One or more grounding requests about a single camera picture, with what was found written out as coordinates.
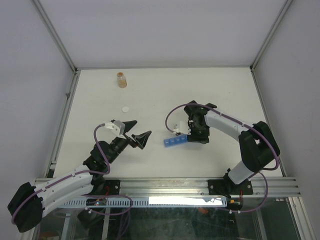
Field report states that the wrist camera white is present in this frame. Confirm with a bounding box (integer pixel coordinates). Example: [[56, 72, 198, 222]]
[[173, 121, 191, 135], [104, 120, 126, 137]]

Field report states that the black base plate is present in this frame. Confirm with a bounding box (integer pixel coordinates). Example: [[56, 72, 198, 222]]
[[207, 179, 253, 197], [100, 179, 121, 196]]

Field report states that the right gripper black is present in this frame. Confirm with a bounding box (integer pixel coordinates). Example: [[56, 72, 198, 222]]
[[187, 122, 210, 143]]

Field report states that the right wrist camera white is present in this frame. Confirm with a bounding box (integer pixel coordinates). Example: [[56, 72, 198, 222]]
[[173, 121, 191, 135]]

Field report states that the amber pill bottle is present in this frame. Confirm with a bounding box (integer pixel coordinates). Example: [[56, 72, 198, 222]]
[[116, 72, 127, 88]]

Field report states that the slotted grey cable duct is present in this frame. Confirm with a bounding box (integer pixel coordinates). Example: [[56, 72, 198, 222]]
[[61, 196, 227, 209]]

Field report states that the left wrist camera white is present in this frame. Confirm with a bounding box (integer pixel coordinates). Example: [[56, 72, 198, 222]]
[[104, 120, 126, 137]]

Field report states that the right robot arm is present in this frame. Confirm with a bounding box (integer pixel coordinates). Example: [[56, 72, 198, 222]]
[[183, 100, 280, 198]]

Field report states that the blue weekly pill organizer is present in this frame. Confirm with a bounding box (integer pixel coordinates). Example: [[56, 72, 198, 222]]
[[163, 134, 188, 148]]

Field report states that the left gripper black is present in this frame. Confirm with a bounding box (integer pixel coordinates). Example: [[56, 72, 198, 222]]
[[106, 120, 151, 164]]

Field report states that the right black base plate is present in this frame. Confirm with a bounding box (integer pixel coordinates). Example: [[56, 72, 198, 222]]
[[207, 179, 253, 197]]

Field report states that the aluminium mounting rail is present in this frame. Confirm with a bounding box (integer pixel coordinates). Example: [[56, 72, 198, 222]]
[[34, 176, 300, 198]]

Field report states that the white bottle cap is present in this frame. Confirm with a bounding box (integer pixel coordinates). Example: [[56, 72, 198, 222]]
[[122, 106, 129, 113]]

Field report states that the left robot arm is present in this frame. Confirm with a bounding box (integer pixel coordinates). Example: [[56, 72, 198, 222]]
[[7, 120, 152, 233]]

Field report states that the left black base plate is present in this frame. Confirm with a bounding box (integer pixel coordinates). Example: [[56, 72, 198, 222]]
[[100, 179, 121, 196]]

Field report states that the small status circuit board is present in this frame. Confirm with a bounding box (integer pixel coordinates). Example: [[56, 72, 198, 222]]
[[86, 198, 108, 207]]

